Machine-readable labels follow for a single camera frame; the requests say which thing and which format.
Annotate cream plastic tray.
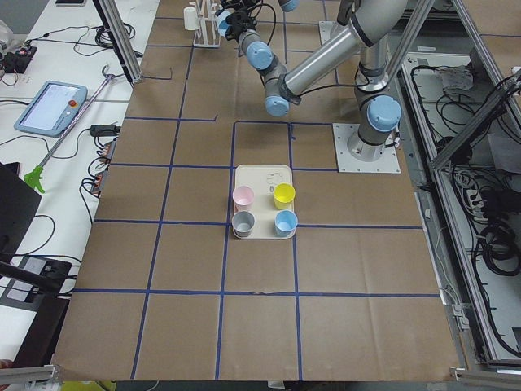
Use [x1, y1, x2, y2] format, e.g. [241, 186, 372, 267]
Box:
[234, 165, 296, 239]

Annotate pink cup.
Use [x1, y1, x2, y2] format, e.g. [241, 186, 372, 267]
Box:
[232, 186, 255, 212]

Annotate yellow cup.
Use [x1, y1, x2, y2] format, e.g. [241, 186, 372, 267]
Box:
[274, 182, 296, 210]

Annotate blue teach pendant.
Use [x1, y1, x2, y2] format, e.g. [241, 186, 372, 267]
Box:
[14, 81, 88, 137]

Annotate grey cup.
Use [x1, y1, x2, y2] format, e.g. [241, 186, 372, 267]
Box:
[231, 211, 256, 238]

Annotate black power adapter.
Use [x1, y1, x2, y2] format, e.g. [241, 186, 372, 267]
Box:
[89, 124, 120, 137]

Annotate black monitor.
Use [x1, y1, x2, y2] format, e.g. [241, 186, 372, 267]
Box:
[0, 164, 41, 263]

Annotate light blue cup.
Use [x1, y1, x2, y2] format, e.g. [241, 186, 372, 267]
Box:
[274, 210, 298, 238]
[216, 9, 230, 37]

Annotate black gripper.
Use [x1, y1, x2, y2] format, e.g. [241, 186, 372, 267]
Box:
[225, 11, 256, 41]
[221, 0, 255, 12]

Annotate white green-lined cup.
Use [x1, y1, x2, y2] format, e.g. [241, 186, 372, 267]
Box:
[183, 7, 199, 31]

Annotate green plastic tool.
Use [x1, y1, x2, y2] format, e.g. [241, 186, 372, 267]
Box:
[23, 165, 45, 194]

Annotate aluminium frame post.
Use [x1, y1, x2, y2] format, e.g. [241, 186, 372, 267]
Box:
[93, 0, 142, 86]

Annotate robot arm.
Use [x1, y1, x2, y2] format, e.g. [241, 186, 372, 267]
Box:
[221, 0, 300, 12]
[218, 1, 407, 161]

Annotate silver reacher grabber tool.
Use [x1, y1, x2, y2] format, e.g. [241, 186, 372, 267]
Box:
[34, 64, 116, 171]

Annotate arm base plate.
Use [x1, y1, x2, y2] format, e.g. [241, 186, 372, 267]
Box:
[332, 123, 401, 174]
[318, 21, 343, 45]

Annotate white wire cup rack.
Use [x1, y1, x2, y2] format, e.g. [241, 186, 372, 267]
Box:
[189, 0, 221, 48]

